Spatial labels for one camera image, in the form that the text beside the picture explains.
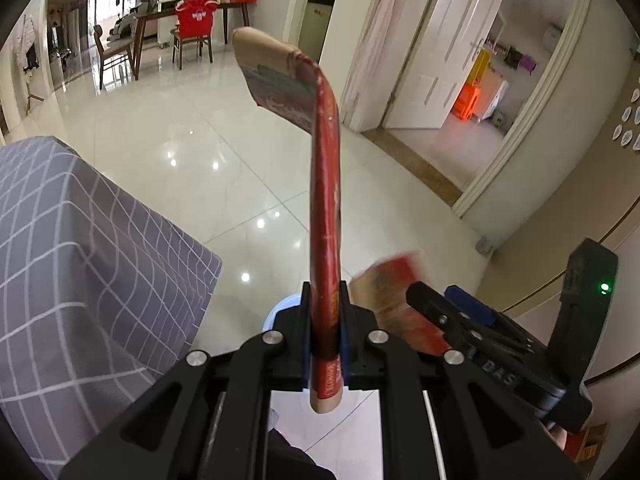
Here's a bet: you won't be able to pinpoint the person's right hand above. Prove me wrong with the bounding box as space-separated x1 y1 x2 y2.
542 421 570 457

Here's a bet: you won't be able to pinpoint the wooden dining table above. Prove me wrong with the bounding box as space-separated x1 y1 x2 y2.
134 1 251 81

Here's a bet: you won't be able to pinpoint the grey checked tablecloth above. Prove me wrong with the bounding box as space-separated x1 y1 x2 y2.
0 135 223 480

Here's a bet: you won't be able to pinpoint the grey sofa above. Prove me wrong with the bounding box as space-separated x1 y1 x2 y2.
107 5 151 44

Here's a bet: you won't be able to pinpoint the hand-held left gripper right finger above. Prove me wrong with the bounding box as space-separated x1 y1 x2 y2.
339 281 587 480

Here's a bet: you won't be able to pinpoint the coat rack with clothes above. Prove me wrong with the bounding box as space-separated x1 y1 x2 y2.
10 14 47 117

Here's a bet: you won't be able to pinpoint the yellow plastic board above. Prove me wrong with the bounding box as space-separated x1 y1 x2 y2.
470 49 494 89

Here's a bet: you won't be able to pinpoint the red brown cardboard piece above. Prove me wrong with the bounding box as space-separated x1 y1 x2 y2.
348 252 453 358

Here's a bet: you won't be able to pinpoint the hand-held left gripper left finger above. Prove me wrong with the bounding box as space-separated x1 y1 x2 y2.
59 281 314 480

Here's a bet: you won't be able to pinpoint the orange plastic stool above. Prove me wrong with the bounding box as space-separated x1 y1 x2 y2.
452 84 482 121

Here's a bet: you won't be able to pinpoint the white panel door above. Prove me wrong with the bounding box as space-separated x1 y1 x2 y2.
380 0 516 129

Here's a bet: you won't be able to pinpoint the person's dark clothing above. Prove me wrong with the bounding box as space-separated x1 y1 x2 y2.
270 427 323 480

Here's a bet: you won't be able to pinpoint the red chair cover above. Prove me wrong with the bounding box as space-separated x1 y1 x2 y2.
175 0 221 40

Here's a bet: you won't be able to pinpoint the blue plastic bucket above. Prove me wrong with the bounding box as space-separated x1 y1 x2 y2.
264 296 311 334

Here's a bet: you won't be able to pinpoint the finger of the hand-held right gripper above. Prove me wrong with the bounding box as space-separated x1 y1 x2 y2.
405 281 523 363
444 285 532 350

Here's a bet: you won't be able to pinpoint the white leaf wall stickers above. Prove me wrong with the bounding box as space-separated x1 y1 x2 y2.
612 87 640 152

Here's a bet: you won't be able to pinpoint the red cardboard carton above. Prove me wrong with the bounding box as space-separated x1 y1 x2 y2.
231 26 351 415

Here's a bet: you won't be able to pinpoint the pink lace curtain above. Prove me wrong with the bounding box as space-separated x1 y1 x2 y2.
342 0 432 132

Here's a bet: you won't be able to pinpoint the wooden dining chair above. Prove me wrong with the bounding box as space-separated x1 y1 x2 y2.
171 5 221 72
92 24 136 91

